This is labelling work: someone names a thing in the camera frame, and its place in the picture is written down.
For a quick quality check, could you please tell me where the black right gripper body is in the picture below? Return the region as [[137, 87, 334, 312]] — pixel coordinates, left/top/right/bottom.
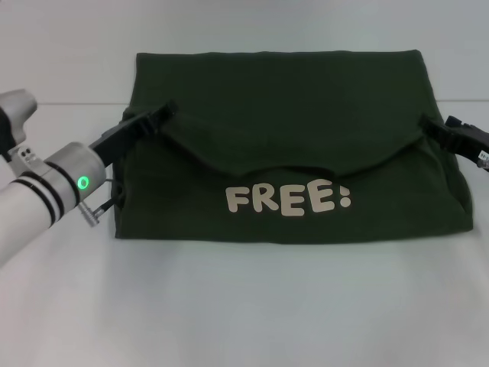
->
[[444, 114, 489, 162]]

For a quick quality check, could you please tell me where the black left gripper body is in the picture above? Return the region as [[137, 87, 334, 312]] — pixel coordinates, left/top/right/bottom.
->
[[89, 118, 149, 167]]

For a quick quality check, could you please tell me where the dark green shirt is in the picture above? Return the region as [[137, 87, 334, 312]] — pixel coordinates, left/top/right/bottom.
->
[[113, 48, 475, 246]]

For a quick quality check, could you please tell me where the left arm cable with plug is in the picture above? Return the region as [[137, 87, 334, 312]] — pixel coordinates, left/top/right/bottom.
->
[[77, 177, 125, 229]]

